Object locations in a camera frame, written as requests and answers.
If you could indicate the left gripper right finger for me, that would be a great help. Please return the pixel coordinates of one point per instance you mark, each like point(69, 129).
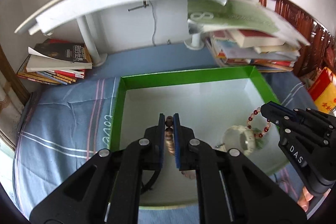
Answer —
point(184, 157)

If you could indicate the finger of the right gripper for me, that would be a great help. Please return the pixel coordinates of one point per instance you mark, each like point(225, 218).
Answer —
point(277, 122)
point(276, 111)

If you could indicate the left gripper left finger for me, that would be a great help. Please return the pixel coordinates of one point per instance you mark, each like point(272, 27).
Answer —
point(155, 149)

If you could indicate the white watch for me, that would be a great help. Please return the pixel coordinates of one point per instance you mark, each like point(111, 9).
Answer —
point(246, 140)

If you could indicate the person's right hand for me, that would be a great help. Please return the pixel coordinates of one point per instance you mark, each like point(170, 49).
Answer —
point(304, 199)

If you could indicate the red and yellow box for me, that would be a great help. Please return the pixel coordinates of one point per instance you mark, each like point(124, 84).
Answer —
point(323, 91)

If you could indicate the green holographic box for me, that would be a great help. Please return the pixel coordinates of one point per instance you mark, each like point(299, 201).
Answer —
point(209, 101)

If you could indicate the right stack of books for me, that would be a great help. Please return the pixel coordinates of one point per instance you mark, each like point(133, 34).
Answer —
point(242, 32)

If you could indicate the stack of books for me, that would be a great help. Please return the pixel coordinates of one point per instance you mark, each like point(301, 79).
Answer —
point(56, 62)
point(242, 32)

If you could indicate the blue bed sheet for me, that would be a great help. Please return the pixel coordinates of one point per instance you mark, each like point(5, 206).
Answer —
point(63, 125)

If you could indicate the left stack of books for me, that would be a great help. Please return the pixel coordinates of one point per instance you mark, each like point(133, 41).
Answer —
point(56, 62)

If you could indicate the beige curtain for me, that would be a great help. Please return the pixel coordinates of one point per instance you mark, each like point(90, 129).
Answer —
point(14, 96)

